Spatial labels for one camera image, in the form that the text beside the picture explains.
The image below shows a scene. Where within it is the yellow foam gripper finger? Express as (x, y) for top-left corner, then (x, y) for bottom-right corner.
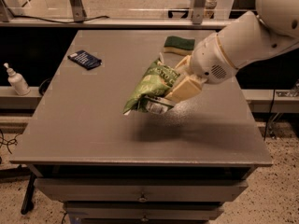
(175, 55), (192, 73)
(164, 75), (206, 103)

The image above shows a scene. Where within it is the green jalapeno chip bag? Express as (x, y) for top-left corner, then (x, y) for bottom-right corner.
(123, 59), (179, 115)

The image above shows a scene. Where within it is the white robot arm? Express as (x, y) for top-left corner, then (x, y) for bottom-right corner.
(164, 0), (299, 103)

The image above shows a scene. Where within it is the blue rxbar blueberry bar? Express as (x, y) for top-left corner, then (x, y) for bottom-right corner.
(67, 50), (102, 70)

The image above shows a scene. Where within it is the green and yellow sponge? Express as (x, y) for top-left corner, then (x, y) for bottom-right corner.
(164, 35), (195, 56)

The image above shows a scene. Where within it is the grey drawer cabinet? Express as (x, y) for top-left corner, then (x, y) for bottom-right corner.
(35, 178), (248, 224)

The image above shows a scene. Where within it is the white pump bottle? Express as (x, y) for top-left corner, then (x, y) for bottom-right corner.
(4, 63), (31, 96)

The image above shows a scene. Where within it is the drawer with knob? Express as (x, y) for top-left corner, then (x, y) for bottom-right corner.
(35, 178), (248, 203)
(64, 203), (223, 221)

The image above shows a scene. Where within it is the top drawer with knob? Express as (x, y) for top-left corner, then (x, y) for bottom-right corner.
(35, 178), (248, 203)

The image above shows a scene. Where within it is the black table leg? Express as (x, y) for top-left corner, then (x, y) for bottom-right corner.
(21, 174), (36, 215)

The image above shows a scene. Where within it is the right metal frame bracket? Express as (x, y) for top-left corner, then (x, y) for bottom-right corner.
(192, 0), (206, 24)

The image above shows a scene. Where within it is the metal frame bracket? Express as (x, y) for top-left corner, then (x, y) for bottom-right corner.
(192, 0), (206, 24)
(69, 0), (87, 22)

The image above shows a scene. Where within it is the left metal frame bracket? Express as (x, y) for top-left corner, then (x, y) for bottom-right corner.
(69, 0), (87, 22)

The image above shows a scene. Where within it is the black cable on shelf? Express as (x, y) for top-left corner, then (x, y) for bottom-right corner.
(7, 7), (110, 24)

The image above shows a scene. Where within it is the black cable on floor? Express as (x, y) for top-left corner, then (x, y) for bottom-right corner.
(0, 128), (21, 156)

